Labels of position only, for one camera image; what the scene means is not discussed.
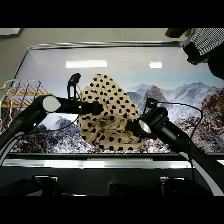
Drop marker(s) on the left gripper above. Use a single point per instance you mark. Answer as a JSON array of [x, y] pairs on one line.
[[92, 108]]

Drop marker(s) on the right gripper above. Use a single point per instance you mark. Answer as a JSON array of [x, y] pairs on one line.
[[134, 127]]

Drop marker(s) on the cream black-spotted garment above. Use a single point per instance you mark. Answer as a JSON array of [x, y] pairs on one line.
[[108, 100]]

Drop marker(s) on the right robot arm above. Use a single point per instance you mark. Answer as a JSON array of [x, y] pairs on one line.
[[173, 135]]

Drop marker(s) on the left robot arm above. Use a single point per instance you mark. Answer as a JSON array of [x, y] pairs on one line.
[[30, 115]]

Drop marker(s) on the brown clothes hanger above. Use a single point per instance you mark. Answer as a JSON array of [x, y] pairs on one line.
[[28, 93], [15, 105]]

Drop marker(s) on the white clothes hanger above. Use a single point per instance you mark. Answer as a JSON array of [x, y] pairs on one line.
[[4, 86]]

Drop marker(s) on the brown garment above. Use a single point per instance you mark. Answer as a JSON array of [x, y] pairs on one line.
[[175, 32]]

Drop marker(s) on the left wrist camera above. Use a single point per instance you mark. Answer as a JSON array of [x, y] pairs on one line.
[[73, 80]]

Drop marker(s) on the silver frame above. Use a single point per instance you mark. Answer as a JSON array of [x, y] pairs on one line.
[[100, 163]]

